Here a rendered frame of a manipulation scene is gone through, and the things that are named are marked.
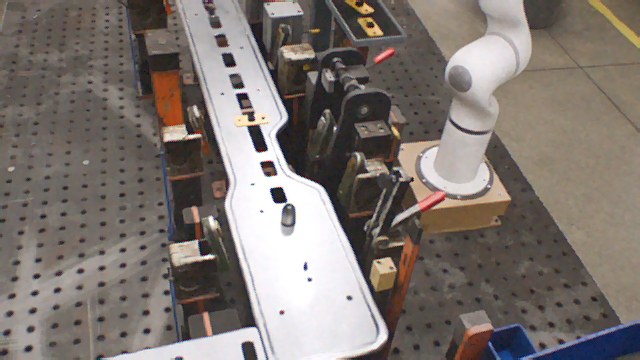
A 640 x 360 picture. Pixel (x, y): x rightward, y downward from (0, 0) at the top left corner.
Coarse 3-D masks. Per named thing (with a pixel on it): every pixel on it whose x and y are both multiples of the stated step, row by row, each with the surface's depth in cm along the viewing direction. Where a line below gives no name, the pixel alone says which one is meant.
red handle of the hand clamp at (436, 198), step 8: (440, 192) 118; (424, 200) 118; (432, 200) 118; (440, 200) 118; (416, 208) 119; (424, 208) 118; (400, 216) 119; (408, 216) 119; (392, 224) 119; (400, 224) 120
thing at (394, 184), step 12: (396, 168) 112; (384, 180) 109; (396, 180) 111; (408, 180) 110; (384, 192) 115; (396, 192) 111; (384, 204) 117; (396, 204) 113; (384, 216) 115; (372, 228) 121; (384, 228) 117
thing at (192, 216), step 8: (192, 208) 131; (200, 208) 132; (208, 208) 132; (184, 216) 130; (192, 216) 130; (200, 216) 130; (216, 216) 130; (192, 224) 129; (200, 224) 130; (184, 232) 134; (192, 232) 130; (200, 232) 131; (184, 240) 135; (192, 240) 132; (224, 296) 151
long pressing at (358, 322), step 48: (192, 0) 193; (192, 48) 174; (240, 144) 146; (240, 192) 134; (288, 192) 136; (240, 240) 125; (288, 240) 126; (336, 240) 127; (288, 288) 117; (336, 288) 118; (288, 336) 110; (336, 336) 110; (384, 336) 111
